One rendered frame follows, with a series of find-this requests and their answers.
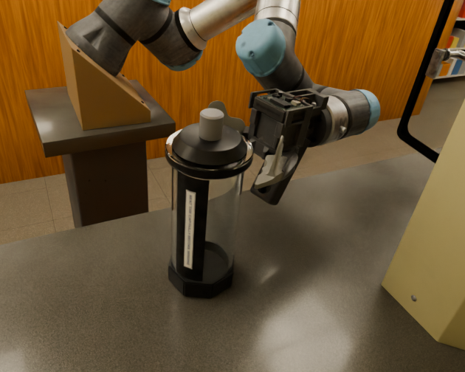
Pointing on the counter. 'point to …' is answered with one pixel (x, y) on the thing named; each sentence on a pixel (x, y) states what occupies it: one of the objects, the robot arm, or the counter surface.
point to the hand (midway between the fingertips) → (211, 163)
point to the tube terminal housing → (446, 239)
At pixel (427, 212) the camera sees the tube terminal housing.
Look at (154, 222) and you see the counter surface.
